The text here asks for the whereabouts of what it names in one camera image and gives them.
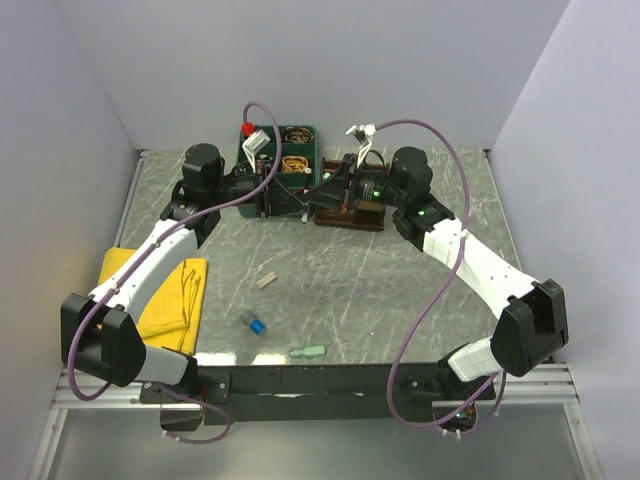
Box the short mint green highlighter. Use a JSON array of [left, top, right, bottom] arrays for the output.
[[289, 345, 326, 359]]

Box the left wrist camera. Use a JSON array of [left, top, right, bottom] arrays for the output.
[[241, 122, 270, 173]]

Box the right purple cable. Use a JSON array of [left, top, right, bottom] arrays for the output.
[[372, 118, 506, 437]]

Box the yellow cloth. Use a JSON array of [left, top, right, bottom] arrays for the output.
[[97, 247, 209, 356]]

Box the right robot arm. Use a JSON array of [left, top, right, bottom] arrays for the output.
[[303, 147, 569, 398]]

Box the blue capped glue stick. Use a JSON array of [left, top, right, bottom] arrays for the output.
[[240, 309, 267, 336]]

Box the brown wooden desk organizer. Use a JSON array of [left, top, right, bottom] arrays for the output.
[[314, 157, 388, 232]]

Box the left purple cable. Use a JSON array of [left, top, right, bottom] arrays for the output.
[[67, 102, 281, 446]]

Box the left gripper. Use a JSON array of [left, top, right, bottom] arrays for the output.
[[210, 161, 310, 218]]

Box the black base bar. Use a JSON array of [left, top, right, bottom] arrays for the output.
[[138, 363, 496, 426]]

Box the green compartment tray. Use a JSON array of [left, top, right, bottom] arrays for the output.
[[236, 125, 319, 216]]

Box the small grey eraser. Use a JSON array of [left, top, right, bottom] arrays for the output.
[[256, 272, 277, 289]]

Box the aluminium rail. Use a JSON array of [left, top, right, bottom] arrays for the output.
[[50, 364, 580, 410]]

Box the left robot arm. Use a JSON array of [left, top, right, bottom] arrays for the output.
[[61, 143, 281, 402]]

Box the purple cable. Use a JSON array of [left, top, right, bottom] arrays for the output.
[[372, 118, 506, 437], [67, 102, 281, 446]]

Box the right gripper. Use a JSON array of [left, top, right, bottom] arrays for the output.
[[302, 154, 406, 215]]

